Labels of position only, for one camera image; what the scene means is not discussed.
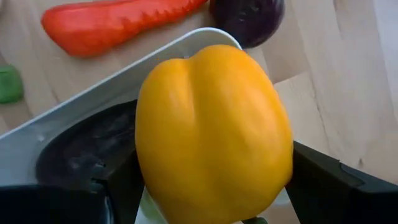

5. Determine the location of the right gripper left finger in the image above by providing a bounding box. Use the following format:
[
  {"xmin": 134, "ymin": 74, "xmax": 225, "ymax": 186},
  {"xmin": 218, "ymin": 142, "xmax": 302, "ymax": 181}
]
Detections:
[{"xmin": 105, "ymin": 150, "xmax": 146, "ymax": 224}]

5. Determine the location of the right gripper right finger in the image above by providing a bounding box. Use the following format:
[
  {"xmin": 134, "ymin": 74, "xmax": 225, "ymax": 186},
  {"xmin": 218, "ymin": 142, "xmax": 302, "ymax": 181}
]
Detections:
[{"xmin": 285, "ymin": 141, "xmax": 398, "ymax": 224}]

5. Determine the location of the yellow bell pepper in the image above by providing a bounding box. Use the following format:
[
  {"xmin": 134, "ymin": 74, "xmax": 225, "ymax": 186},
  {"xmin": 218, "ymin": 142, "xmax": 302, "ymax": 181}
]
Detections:
[{"xmin": 134, "ymin": 44, "xmax": 294, "ymax": 224}]

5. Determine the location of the orange carrot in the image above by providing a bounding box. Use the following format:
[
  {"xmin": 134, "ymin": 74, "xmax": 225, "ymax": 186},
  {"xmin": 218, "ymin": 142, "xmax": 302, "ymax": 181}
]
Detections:
[{"xmin": 40, "ymin": 0, "xmax": 210, "ymax": 58}]

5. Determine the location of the dark purple round vegetable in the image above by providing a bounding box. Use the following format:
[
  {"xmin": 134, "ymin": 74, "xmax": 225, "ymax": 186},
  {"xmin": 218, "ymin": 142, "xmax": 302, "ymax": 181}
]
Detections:
[{"xmin": 208, "ymin": 0, "xmax": 286, "ymax": 50}]

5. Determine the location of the white plastic bin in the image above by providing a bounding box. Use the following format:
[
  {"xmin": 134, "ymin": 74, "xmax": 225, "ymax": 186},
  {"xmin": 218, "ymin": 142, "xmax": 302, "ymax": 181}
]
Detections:
[{"xmin": 0, "ymin": 27, "xmax": 293, "ymax": 224}]

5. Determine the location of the small green vegetable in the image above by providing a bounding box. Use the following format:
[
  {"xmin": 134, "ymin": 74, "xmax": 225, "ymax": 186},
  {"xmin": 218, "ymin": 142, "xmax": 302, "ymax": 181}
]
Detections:
[{"xmin": 0, "ymin": 64, "xmax": 25, "ymax": 105}]

